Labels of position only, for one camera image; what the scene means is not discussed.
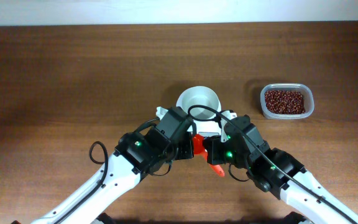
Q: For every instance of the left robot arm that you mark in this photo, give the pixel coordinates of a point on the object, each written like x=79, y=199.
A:
x=138, y=154

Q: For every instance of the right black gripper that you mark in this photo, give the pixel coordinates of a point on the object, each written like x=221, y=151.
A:
x=212, y=145

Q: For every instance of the red adzuki beans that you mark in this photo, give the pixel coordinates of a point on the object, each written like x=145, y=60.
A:
x=284, y=102

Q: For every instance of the clear plastic food container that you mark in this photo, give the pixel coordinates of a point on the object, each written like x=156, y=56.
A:
x=303, y=89

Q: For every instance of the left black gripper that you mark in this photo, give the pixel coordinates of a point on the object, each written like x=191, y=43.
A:
x=186, y=152

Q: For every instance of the red plastic measuring scoop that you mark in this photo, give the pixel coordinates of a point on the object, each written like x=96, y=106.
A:
x=198, y=149

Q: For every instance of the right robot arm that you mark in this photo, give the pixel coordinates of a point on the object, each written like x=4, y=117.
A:
x=273, y=170

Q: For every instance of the white round bowl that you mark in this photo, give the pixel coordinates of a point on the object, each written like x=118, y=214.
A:
x=199, y=95

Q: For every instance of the white digital kitchen scale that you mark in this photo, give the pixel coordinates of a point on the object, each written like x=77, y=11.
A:
x=204, y=128

